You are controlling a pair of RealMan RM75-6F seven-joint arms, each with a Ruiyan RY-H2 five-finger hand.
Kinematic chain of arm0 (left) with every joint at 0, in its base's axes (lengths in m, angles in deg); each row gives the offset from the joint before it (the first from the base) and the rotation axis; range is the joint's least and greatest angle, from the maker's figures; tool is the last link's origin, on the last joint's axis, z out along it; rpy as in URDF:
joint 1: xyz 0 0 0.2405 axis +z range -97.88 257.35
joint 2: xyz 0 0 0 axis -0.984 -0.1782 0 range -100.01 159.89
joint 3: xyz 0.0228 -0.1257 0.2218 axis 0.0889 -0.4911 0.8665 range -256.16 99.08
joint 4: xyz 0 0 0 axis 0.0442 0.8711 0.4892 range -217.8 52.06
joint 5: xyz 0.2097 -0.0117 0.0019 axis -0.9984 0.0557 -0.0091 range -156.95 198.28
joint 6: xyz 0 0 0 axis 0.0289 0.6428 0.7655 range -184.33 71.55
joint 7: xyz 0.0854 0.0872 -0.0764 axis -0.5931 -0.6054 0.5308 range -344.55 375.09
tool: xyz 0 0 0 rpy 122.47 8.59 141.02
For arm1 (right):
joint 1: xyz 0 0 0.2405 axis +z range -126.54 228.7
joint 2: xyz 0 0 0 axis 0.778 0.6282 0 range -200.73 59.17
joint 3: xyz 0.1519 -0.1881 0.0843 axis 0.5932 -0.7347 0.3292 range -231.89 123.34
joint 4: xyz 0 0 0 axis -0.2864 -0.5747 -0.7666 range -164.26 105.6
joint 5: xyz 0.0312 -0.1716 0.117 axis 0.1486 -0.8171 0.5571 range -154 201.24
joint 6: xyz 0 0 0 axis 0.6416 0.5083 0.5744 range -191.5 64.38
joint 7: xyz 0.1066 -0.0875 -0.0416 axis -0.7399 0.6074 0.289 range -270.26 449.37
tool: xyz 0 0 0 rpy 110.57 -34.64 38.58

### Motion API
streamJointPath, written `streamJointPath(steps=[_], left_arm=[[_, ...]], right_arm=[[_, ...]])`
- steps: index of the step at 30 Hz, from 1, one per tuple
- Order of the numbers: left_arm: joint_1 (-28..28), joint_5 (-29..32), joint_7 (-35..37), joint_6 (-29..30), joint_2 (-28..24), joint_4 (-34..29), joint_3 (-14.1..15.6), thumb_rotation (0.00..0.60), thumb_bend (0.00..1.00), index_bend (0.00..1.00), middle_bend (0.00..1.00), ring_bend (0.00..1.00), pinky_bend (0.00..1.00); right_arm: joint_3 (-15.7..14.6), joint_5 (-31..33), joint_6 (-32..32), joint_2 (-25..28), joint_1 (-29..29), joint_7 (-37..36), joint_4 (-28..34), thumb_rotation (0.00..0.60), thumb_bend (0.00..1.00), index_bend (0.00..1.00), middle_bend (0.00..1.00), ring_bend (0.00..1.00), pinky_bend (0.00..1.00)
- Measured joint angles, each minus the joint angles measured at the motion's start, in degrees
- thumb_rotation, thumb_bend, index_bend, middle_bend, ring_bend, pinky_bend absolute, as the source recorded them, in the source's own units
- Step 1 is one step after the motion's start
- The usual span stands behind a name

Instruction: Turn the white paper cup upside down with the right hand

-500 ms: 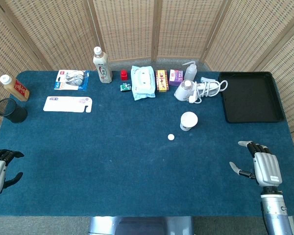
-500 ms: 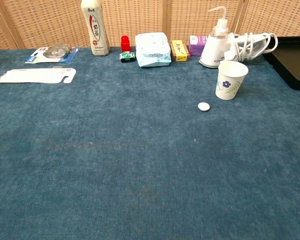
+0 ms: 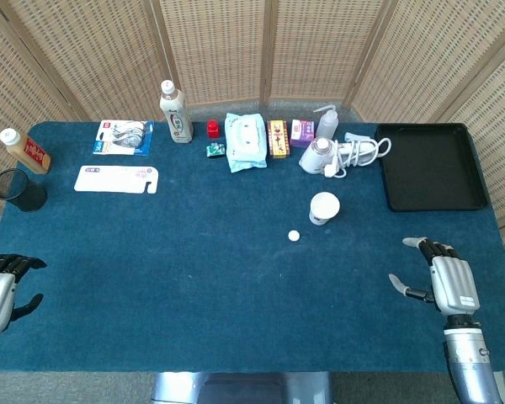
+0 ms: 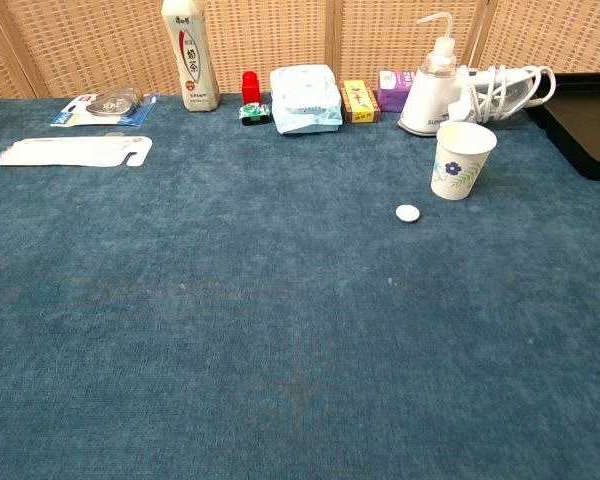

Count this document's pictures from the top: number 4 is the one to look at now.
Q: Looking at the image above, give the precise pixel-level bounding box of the floral print paper cup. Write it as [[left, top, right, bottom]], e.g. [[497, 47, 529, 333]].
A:
[[430, 121, 498, 202]]

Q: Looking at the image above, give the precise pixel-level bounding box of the blue table cloth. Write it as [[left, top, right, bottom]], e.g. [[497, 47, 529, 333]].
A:
[[0, 92, 600, 480]]

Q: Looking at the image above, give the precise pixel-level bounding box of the light blue wet wipes pack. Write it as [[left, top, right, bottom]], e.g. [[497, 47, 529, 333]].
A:
[[269, 64, 344, 136]]

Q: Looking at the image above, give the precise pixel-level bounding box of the yellow and red box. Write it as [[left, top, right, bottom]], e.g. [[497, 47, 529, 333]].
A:
[[340, 79, 382, 124]]

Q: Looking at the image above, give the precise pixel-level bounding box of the small red stamp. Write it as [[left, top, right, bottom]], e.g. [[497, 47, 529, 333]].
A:
[[241, 70, 264, 106]]

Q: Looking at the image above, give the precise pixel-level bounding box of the purple box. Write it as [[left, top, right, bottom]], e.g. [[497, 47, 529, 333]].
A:
[[377, 70, 417, 114]]

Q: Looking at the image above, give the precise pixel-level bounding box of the white hair dryer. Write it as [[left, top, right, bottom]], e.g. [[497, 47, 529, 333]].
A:
[[397, 63, 556, 137]]

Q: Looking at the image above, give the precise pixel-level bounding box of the woven folding screen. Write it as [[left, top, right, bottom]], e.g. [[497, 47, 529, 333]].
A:
[[0, 0, 600, 100]]

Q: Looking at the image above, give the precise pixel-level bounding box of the milk tea plastic bottle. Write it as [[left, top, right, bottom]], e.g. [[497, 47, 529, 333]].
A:
[[160, 0, 221, 113]]

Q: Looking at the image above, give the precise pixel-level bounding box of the blue tape blister pack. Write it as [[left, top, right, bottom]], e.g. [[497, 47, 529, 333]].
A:
[[49, 85, 160, 128]]

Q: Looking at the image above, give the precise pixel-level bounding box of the flat white card package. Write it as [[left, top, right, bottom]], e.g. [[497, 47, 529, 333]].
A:
[[0, 132, 154, 168]]

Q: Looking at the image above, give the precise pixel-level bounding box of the black plastic tray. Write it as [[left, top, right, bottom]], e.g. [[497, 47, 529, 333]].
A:
[[524, 72, 600, 182]]

